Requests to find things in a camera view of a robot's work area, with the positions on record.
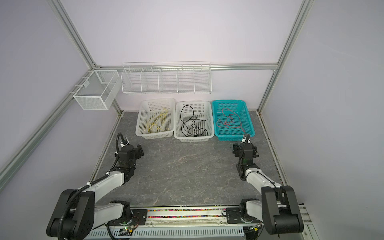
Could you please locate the yellow cable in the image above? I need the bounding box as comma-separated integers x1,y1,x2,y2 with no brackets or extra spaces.
145,108,169,134

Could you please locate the black cable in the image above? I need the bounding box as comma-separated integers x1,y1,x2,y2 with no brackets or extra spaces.
179,104,209,138

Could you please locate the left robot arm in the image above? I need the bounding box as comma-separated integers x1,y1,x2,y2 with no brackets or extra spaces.
46,133,145,240

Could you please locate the teal plastic basket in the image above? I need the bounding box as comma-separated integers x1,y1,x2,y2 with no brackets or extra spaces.
212,100,255,141

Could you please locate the left white plastic basket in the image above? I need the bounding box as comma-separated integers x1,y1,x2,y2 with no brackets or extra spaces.
136,98,176,140

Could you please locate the white plastic basket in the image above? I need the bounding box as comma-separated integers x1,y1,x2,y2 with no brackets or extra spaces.
136,98,176,140
174,101,215,143

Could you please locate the middle white plastic basket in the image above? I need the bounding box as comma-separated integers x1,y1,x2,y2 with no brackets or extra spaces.
174,101,215,143

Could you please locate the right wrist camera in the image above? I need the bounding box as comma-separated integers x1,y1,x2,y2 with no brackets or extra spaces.
241,134,251,148

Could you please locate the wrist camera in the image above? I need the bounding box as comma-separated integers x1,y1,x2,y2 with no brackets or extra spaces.
120,138,130,148
241,134,251,148

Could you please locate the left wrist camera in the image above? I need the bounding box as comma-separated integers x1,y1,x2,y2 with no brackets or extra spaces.
120,138,130,148

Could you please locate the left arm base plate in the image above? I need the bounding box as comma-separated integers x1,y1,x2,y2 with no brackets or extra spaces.
109,209,148,227

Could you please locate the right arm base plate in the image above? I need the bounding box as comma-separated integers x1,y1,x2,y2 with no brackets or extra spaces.
222,207,261,224

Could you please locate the white mesh wall box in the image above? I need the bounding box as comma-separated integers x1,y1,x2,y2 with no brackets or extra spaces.
74,70,122,111

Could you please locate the front aluminium rail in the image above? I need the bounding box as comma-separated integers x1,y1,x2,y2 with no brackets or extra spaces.
58,204,313,230

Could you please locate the long white wire rack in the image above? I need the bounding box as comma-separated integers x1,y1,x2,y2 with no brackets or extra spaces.
121,62,212,94

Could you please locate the white slotted cable duct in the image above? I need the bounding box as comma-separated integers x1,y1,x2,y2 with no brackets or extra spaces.
85,226,245,240

